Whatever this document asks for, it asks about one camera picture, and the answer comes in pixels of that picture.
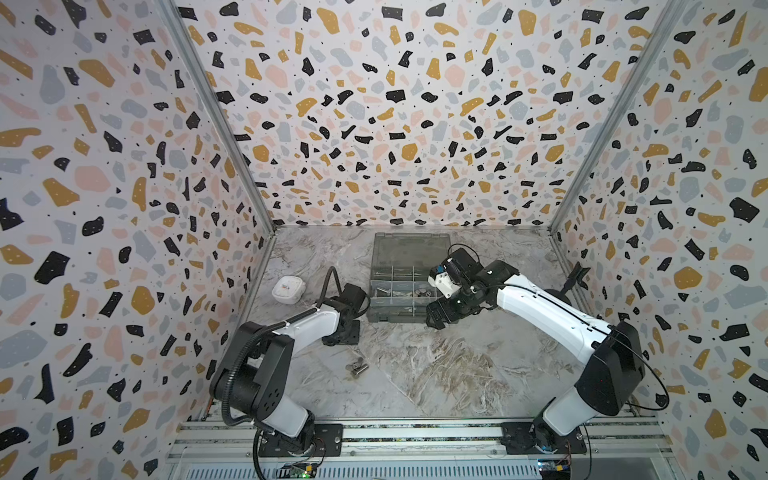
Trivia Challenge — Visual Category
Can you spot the aluminium corner post right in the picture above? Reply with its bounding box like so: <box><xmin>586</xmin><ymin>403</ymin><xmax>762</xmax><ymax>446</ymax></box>
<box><xmin>548</xmin><ymin>0</ymin><xmax>687</xmax><ymax>236</ymax></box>

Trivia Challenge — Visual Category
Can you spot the aluminium corner post left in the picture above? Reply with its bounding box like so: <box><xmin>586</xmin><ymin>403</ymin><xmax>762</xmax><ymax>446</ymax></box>
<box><xmin>155</xmin><ymin>0</ymin><xmax>275</xmax><ymax>238</ymax></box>

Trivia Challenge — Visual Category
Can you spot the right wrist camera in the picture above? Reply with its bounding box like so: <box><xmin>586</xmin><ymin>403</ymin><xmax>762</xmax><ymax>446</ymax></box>
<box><xmin>429</xmin><ymin>271</ymin><xmax>460</xmax><ymax>299</ymax></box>

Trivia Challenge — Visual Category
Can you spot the clear plastic organizer box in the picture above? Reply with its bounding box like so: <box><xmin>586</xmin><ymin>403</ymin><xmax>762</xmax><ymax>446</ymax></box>
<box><xmin>366</xmin><ymin>233</ymin><xmax>451</xmax><ymax>324</ymax></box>

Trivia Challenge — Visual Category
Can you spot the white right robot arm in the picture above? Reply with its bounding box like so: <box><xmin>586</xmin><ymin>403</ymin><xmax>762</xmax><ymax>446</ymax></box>
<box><xmin>426</xmin><ymin>248</ymin><xmax>645</xmax><ymax>442</ymax></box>

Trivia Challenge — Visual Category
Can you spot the aluminium corner post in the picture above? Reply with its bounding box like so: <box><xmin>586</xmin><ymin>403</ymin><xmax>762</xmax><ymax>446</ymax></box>
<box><xmin>155</xmin><ymin>0</ymin><xmax>275</xmax><ymax>238</ymax></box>
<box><xmin>548</xmin><ymin>0</ymin><xmax>687</xmax><ymax>236</ymax></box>

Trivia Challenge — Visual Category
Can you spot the white small square box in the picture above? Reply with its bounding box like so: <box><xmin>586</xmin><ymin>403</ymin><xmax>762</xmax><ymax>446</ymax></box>
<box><xmin>271</xmin><ymin>275</ymin><xmax>306</xmax><ymax>305</ymax></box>

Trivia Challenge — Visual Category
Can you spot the black corrugated cable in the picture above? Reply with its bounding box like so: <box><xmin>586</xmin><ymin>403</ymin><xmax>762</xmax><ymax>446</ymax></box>
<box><xmin>220</xmin><ymin>265</ymin><xmax>343</xmax><ymax>428</ymax></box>

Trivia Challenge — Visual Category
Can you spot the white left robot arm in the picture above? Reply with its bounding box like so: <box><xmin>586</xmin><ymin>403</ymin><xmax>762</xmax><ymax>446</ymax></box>
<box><xmin>210</xmin><ymin>283</ymin><xmax>370</xmax><ymax>440</ymax></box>

